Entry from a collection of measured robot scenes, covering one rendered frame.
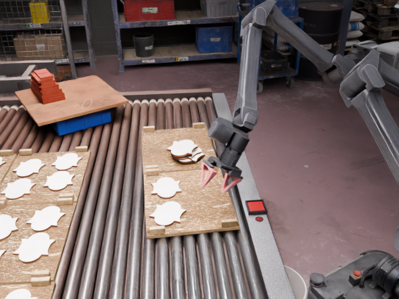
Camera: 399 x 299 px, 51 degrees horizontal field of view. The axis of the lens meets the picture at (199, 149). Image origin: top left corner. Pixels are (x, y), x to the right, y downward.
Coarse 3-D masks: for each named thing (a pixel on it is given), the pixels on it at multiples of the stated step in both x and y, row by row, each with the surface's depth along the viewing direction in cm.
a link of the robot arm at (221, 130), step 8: (216, 120) 129; (224, 120) 131; (248, 120) 130; (216, 128) 128; (224, 128) 129; (240, 128) 132; (248, 128) 131; (208, 136) 130; (216, 136) 128; (224, 136) 129
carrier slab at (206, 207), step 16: (144, 176) 187; (160, 176) 187; (176, 176) 187; (192, 176) 187; (144, 192) 177; (192, 192) 176; (208, 192) 176; (224, 192) 176; (192, 208) 167; (208, 208) 167; (224, 208) 167; (176, 224) 159; (192, 224) 159; (208, 224) 158
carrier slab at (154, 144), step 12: (144, 132) 223; (156, 132) 223; (168, 132) 223; (180, 132) 222; (192, 132) 222; (204, 132) 222; (144, 144) 212; (156, 144) 212; (168, 144) 212; (204, 144) 211; (144, 156) 202; (156, 156) 202; (168, 156) 202; (204, 156) 201; (144, 168) 192; (168, 168) 192; (180, 168) 192; (192, 168) 192
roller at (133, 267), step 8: (144, 104) 258; (144, 112) 248; (144, 120) 239; (136, 168) 198; (136, 176) 191; (136, 184) 185; (136, 192) 180; (136, 200) 175; (136, 208) 170; (136, 216) 166; (136, 224) 161; (136, 232) 158; (136, 240) 154; (136, 248) 150; (136, 256) 147; (128, 264) 145; (136, 264) 144; (128, 272) 141; (136, 272) 141; (128, 280) 138; (136, 280) 138; (128, 288) 135; (136, 288) 135; (128, 296) 132; (136, 296) 133
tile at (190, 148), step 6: (174, 144) 200; (180, 144) 200; (186, 144) 200; (192, 144) 200; (168, 150) 197; (174, 150) 195; (180, 150) 195; (186, 150) 195; (192, 150) 196; (174, 156) 193; (180, 156) 192
